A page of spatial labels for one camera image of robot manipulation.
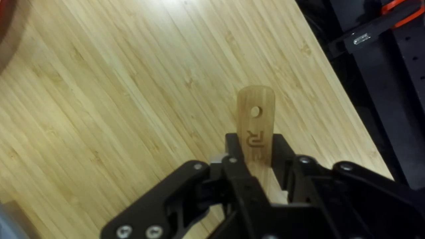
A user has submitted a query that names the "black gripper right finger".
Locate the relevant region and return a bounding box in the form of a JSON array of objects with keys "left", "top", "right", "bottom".
[{"left": 269, "top": 132, "right": 425, "bottom": 239}]

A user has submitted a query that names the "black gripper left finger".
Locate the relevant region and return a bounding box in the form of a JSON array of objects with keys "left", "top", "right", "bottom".
[{"left": 99, "top": 132, "right": 272, "bottom": 239}]

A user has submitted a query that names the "wooden slotted spatula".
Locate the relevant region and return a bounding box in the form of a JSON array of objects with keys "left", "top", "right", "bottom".
[{"left": 234, "top": 85, "right": 289, "bottom": 208}]

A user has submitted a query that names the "red round plate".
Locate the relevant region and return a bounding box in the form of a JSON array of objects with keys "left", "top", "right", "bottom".
[{"left": 0, "top": 0, "right": 33, "bottom": 75}]

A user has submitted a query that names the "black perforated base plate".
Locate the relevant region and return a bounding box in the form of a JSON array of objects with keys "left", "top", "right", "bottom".
[{"left": 295, "top": 0, "right": 425, "bottom": 192}]

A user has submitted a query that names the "orange clamp handle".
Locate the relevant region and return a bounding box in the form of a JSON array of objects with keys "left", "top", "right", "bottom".
[{"left": 380, "top": 0, "right": 425, "bottom": 30}]

